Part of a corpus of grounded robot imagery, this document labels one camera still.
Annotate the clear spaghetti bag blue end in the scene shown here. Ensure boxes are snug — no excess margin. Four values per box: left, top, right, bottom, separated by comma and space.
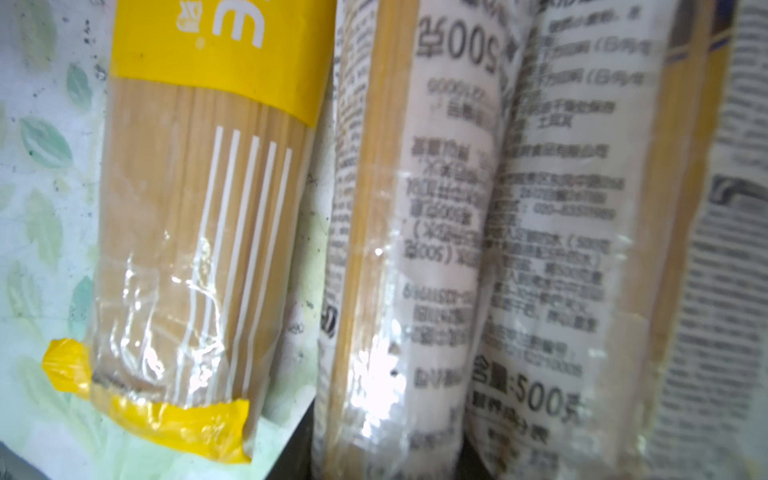
462, 1, 767, 479

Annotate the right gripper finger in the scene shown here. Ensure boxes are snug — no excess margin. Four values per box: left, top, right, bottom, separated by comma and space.
265, 401, 315, 480

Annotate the yellow Pastatime spaghetti bag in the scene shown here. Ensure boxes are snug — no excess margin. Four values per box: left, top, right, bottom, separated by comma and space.
42, 1, 336, 464

